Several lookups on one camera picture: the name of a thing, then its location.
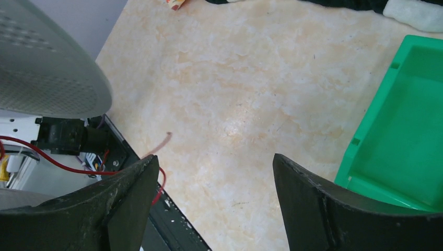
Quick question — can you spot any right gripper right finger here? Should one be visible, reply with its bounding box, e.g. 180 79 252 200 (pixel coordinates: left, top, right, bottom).
273 154 442 250

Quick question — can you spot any red wire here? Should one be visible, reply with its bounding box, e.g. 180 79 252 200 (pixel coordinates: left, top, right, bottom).
0 131 173 206

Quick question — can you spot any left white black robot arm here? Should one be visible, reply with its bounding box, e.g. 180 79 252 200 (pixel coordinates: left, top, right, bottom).
1 115 115 197

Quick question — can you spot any green plastic compartment bin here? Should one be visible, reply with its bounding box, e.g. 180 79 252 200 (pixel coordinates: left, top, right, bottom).
335 35 442 212

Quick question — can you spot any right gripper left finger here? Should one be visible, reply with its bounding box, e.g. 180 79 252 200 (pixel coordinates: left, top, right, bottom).
1 155 159 250

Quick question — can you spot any black white checkered pillow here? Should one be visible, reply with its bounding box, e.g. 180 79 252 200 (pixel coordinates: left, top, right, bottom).
206 0 443 33

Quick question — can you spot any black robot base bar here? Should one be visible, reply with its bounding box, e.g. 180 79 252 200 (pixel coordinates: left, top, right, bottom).
102 115 211 250

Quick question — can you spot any orange floral cloth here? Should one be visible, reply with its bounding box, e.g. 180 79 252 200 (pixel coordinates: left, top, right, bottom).
166 0 185 11

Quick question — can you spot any grey perforated cable spool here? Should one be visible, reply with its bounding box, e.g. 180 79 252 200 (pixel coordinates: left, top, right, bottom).
1 1 112 119

